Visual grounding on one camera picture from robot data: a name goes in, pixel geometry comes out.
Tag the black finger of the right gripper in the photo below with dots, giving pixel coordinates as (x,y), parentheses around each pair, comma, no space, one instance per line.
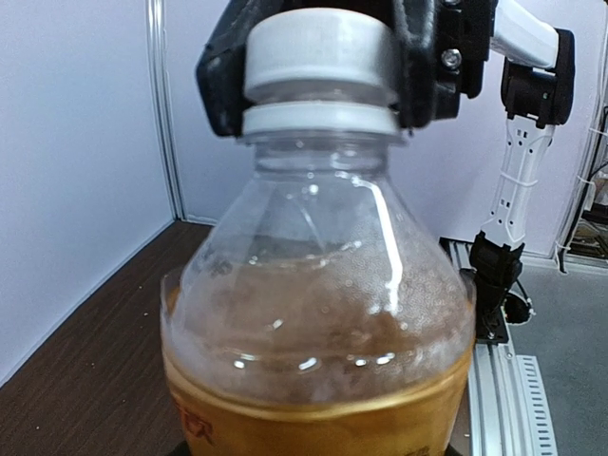
(220,70)
(428,91)

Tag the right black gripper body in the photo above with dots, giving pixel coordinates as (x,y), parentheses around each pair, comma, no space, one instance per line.
(465,30)

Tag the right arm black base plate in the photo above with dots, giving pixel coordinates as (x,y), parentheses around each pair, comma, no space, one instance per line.
(487,300)

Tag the amber tea bottle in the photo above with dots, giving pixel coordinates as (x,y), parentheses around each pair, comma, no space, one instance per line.
(317,318)

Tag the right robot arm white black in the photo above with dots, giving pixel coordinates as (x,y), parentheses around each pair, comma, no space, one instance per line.
(537,94)

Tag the white cap of tea bottle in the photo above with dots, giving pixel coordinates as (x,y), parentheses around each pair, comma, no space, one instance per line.
(321,69)

